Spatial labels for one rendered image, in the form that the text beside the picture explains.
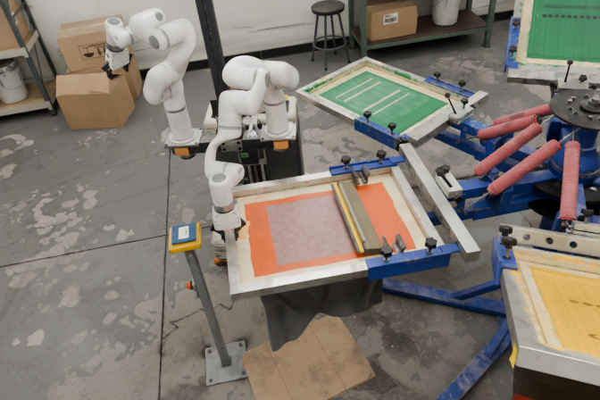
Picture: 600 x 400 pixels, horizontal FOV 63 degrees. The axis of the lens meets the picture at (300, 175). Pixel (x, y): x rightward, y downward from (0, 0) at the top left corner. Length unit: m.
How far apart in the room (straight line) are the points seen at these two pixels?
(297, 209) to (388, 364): 1.06
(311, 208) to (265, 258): 0.32
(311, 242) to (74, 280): 2.01
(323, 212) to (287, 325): 0.48
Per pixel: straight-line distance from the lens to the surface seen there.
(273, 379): 2.69
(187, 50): 2.00
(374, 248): 1.83
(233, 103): 1.73
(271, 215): 2.02
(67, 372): 3.10
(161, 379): 2.86
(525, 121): 2.21
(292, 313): 1.99
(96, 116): 4.97
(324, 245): 1.88
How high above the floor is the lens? 2.34
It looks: 38 degrees down
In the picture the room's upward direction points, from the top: 6 degrees counter-clockwise
